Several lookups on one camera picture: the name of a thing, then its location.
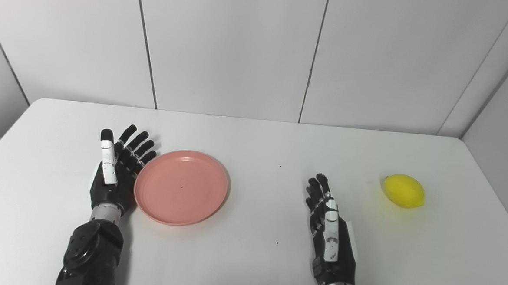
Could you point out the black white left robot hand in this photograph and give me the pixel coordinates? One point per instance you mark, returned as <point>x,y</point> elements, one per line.
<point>121,187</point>

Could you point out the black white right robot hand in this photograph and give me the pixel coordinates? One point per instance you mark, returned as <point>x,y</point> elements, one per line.
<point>346,256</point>

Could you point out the pink round plate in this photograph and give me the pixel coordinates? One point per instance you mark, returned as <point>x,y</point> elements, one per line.
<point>181,187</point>

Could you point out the yellow lemon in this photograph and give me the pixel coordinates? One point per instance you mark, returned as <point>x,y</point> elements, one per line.
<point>402,190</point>

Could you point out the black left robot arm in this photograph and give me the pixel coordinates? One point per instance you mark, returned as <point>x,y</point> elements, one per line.
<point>91,255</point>

